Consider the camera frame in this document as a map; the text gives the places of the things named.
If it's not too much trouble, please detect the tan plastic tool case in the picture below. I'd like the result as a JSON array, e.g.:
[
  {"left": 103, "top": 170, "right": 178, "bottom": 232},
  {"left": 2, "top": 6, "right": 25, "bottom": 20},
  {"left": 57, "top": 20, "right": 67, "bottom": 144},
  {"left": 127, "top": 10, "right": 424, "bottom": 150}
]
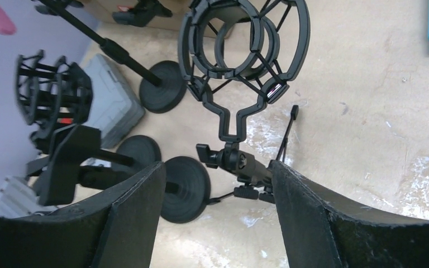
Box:
[{"left": 81, "top": 0, "right": 191, "bottom": 32}]

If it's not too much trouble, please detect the black tripod shock-mount stand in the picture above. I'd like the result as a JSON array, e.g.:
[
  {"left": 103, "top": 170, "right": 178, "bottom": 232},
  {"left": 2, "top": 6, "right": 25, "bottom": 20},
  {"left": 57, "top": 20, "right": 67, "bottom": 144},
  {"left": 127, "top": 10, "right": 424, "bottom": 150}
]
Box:
[{"left": 178, "top": 1, "right": 311, "bottom": 203}]

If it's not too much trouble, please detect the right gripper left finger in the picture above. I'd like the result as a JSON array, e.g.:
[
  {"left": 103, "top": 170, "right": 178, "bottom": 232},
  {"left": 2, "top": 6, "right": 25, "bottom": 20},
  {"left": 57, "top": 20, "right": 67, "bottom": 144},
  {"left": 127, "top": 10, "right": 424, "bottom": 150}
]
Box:
[{"left": 0, "top": 162, "right": 166, "bottom": 267}]

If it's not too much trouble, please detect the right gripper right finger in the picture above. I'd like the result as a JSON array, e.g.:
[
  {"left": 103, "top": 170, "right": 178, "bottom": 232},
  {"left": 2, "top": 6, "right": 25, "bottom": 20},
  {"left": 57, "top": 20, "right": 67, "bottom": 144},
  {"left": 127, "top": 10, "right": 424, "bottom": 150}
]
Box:
[{"left": 270, "top": 161, "right": 429, "bottom": 267}]

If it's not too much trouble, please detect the black stand with pink microphone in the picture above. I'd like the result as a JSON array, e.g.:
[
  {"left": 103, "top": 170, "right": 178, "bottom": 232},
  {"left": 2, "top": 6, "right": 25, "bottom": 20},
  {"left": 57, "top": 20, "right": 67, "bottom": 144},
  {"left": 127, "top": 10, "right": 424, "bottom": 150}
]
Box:
[{"left": 35, "top": 1, "right": 187, "bottom": 114}]

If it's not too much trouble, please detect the grey flat box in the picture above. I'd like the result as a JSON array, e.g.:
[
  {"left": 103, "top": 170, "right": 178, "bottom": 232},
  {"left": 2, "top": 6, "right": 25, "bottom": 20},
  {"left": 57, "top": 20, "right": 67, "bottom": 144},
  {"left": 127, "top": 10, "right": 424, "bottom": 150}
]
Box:
[{"left": 83, "top": 54, "right": 145, "bottom": 149}]

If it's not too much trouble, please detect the black shock-mount desk stand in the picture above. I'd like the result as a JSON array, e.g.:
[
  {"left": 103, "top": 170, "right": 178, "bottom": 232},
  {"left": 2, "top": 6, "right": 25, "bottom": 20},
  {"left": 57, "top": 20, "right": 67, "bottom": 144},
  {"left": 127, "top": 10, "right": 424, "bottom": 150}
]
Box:
[{"left": 13, "top": 50, "right": 163, "bottom": 175}]

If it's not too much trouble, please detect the black clip desk stand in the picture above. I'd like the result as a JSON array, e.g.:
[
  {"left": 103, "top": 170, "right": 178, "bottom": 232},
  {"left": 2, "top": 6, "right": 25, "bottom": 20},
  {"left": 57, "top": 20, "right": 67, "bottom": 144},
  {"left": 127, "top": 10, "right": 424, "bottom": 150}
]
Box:
[{"left": 26, "top": 124, "right": 211, "bottom": 223}]

